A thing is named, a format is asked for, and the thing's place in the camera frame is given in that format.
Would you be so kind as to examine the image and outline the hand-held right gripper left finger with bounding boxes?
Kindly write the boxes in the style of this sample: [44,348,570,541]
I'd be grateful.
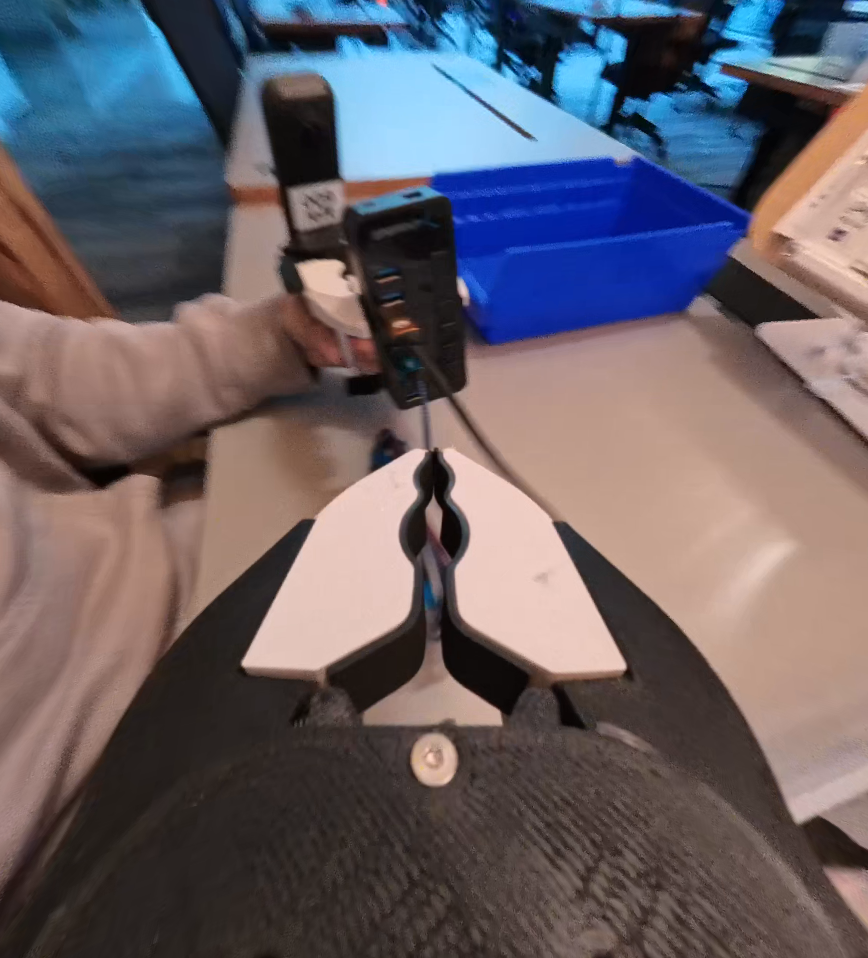
[239,448,435,716]

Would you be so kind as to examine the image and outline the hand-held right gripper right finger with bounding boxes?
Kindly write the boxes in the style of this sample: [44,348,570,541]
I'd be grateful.
[434,448,630,718]

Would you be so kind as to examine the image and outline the black USB hub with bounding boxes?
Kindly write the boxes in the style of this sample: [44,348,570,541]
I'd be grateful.
[343,187,474,411]

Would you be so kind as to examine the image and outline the blue braided cable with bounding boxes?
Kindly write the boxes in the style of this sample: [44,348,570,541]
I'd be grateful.
[373,370,451,641]

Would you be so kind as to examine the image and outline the person's left forearm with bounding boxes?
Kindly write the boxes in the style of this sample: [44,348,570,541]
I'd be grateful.
[0,265,315,480]

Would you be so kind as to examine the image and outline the white desk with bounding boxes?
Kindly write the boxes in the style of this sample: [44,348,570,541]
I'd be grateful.
[176,46,868,958]

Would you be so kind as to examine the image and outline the brown background desk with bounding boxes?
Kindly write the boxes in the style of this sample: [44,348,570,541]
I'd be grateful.
[720,52,868,109]

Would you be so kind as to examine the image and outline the person's left hand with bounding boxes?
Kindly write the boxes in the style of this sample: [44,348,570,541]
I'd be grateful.
[280,294,381,373]

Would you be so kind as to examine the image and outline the dark upright panel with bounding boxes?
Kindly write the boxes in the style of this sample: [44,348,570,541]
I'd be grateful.
[142,0,249,147]

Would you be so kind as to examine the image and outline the blue plastic bin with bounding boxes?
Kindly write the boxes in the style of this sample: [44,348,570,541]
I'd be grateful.
[430,156,751,347]

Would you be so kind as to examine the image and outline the wooden panel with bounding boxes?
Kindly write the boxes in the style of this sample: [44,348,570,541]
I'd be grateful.
[0,86,117,319]

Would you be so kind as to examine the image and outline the white pulp tray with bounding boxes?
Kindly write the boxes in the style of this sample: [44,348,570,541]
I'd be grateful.
[754,318,868,474]

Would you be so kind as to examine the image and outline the white printed sheets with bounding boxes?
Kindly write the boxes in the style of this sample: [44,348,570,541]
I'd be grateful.
[771,93,868,349]

